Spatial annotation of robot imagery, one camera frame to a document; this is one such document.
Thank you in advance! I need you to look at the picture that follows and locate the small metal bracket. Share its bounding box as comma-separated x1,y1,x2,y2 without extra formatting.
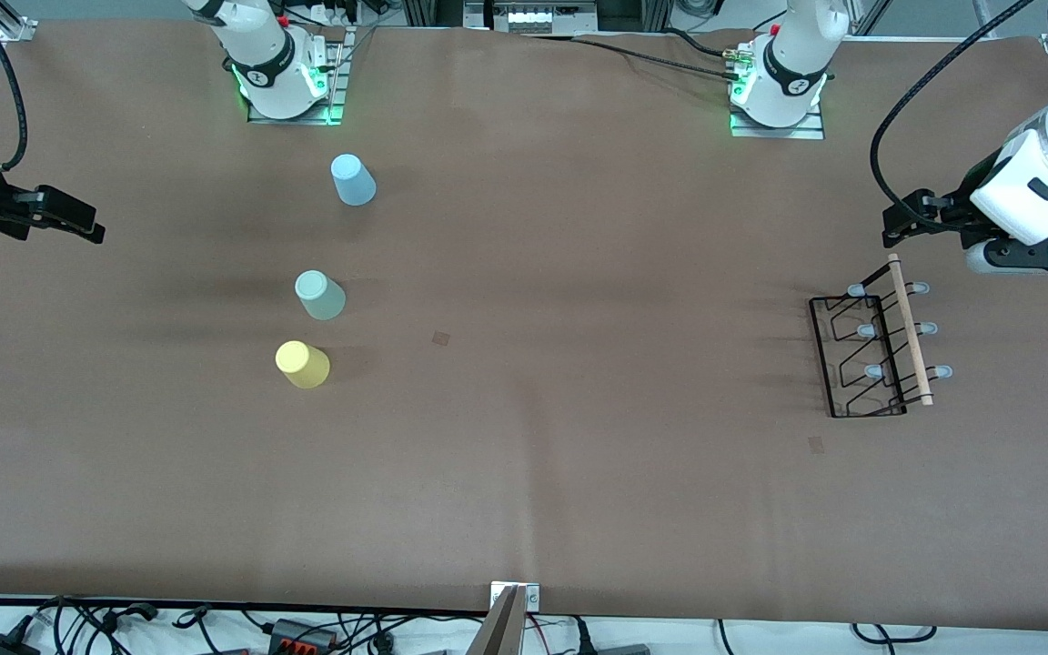
490,582,540,610

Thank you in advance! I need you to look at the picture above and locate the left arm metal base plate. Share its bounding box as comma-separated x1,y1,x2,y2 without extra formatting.
730,98,826,140

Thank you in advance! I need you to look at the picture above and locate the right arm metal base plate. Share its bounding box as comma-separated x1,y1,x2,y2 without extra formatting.
247,27,345,126

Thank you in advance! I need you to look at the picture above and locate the white power strip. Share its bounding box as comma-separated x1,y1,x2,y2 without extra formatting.
486,0,598,35

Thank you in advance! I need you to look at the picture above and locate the mint green plastic cup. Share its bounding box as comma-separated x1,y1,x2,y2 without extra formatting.
295,270,347,321

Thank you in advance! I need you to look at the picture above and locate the black orange connector box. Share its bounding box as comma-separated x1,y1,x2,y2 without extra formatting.
267,619,340,652

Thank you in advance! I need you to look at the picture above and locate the black looped floor cable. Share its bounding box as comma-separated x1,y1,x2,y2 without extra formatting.
851,622,936,649

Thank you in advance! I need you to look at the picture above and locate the black wire cup holder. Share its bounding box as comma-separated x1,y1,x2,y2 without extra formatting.
808,253,954,419

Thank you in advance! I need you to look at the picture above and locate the black cable with brass plug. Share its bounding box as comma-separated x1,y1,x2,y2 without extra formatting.
524,32,748,85

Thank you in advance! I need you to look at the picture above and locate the light blue plastic cup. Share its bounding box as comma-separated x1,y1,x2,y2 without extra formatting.
330,154,378,207

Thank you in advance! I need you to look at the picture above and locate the yellow plastic cup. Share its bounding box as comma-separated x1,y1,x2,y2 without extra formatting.
275,340,331,390

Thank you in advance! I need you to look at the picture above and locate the grey metal beam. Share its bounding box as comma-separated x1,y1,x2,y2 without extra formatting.
468,587,529,655

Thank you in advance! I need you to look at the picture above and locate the brown table mat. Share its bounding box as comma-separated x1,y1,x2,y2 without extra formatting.
0,18,1048,633

